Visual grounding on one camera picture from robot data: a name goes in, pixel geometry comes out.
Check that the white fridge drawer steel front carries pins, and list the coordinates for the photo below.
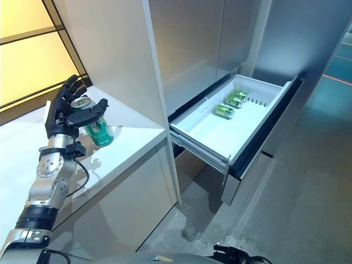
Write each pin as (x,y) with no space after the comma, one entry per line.
(214,132)

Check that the tall white cabinet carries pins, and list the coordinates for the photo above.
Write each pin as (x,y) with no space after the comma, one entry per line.
(110,55)

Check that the grey robot torso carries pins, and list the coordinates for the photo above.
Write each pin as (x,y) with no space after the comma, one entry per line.
(123,258)

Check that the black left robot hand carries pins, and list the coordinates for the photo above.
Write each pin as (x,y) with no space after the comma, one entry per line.
(59,118)

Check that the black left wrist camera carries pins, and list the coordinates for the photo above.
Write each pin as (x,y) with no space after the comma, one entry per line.
(77,148)

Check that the yellow lit window dark frame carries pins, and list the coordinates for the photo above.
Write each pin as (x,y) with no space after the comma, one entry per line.
(27,55)

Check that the green drink can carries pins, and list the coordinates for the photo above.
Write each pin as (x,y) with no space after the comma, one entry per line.
(233,101)
(241,94)
(100,132)
(224,111)

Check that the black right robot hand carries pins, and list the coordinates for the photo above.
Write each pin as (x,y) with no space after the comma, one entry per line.
(228,255)

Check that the stainless steel fridge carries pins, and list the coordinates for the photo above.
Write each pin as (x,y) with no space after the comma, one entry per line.
(187,41)

